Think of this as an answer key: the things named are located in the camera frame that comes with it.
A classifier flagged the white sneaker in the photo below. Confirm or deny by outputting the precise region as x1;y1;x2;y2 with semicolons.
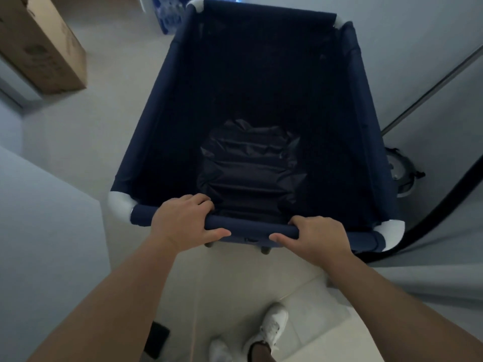
243;302;289;355
209;337;233;362

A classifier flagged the black hose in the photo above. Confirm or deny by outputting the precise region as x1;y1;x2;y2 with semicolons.
355;154;483;263

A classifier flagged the black flat object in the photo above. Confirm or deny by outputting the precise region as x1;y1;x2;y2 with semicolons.
143;321;170;360

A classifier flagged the person's right hand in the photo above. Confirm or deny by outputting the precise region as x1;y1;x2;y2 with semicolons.
269;216;354;265

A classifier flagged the brown cardboard box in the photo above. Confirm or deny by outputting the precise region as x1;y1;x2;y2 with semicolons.
0;0;88;95

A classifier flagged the pack of water bottles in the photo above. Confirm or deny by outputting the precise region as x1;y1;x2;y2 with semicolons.
150;0;242;35

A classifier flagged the navy fabric laundry cart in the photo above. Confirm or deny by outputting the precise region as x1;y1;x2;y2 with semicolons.
107;0;406;255

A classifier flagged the person's right forearm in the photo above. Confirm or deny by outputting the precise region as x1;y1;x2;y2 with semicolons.
325;249;483;362

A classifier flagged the person's left forearm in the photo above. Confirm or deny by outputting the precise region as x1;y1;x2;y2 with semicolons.
26;234;182;362

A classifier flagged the grey cart wheel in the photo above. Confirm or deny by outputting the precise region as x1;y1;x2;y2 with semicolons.
385;147;426;198

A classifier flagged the person's left hand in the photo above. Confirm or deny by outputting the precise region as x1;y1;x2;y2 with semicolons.
150;194;232;254

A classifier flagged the black garbage bag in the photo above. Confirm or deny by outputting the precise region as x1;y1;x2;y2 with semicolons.
196;118;308;224

